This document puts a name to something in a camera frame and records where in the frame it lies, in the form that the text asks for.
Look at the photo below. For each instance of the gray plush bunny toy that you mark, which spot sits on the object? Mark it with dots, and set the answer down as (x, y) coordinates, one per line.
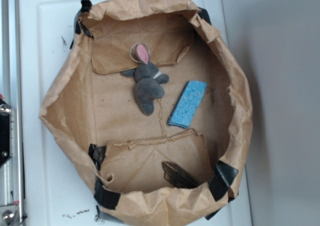
(148, 79)

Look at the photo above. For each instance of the brown paper bag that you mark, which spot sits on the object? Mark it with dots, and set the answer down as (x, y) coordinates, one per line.
(117, 150)

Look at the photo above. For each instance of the blue sponge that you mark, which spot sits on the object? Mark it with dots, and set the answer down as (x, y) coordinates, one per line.
(187, 104)

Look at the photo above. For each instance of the metal rail frame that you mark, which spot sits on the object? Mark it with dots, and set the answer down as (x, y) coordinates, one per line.
(12, 184)

